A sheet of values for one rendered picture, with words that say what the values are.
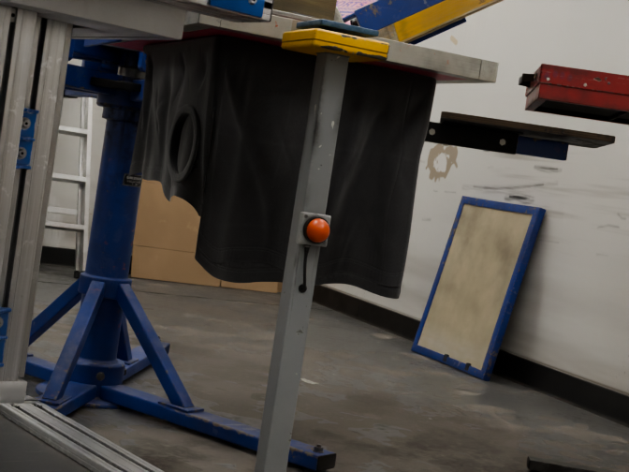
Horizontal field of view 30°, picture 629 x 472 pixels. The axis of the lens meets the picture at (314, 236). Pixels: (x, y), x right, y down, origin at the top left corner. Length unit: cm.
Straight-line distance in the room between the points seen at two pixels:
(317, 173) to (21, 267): 47
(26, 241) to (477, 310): 349
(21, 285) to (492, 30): 401
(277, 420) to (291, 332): 14
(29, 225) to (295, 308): 43
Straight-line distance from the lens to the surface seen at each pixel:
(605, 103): 313
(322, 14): 268
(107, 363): 343
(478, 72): 220
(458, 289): 525
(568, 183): 487
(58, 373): 318
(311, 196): 184
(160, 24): 173
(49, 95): 178
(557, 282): 485
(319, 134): 184
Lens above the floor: 74
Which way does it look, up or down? 3 degrees down
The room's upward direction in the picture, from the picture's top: 9 degrees clockwise
